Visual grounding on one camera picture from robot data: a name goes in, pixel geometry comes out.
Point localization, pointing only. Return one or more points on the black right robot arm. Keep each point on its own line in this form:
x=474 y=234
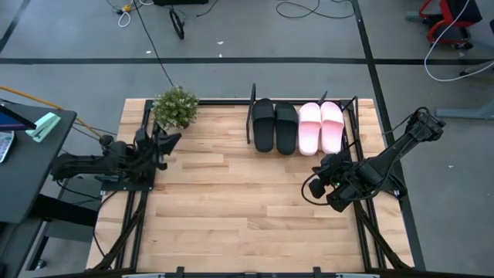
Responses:
x=393 y=154

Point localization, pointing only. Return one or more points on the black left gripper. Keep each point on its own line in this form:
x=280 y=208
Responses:
x=148 y=150

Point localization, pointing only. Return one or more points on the black desk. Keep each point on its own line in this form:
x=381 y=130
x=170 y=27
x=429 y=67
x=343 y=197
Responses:
x=34 y=173

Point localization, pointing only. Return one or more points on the dark tablet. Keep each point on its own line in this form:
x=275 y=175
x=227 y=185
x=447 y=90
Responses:
x=11 y=121

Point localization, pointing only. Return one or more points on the green potted plant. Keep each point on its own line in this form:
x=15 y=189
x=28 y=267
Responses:
x=175 y=108

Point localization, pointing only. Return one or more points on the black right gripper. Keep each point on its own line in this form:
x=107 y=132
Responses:
x=347 y=183

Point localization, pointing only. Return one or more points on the pink rubber slide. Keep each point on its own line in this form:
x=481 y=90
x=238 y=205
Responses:
x=332 y=127
x=309 y=131

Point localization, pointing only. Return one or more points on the grey table foot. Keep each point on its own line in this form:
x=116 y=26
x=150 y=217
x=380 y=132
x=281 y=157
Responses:
x=467 y=113

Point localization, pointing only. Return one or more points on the red chair base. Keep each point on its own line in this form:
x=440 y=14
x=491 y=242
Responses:
x=447 y=11

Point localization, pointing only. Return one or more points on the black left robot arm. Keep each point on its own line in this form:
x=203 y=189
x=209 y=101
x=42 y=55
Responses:
x=85 y=164

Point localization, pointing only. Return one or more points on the black metal shoe shelf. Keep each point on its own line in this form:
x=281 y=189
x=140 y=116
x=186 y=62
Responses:
x=251 y=116

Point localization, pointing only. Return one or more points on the black aluminium table frame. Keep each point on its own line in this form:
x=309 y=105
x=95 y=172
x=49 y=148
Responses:
x=224 y=102

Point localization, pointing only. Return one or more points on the mint green stapler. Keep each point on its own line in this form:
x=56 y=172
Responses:
x=44 y=125

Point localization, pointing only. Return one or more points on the black floor stand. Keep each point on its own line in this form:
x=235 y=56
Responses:
x=177 y=25

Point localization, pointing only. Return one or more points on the black rubber slide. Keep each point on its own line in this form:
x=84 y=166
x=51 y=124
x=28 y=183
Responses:
x=263 y=125
x=286 y=129

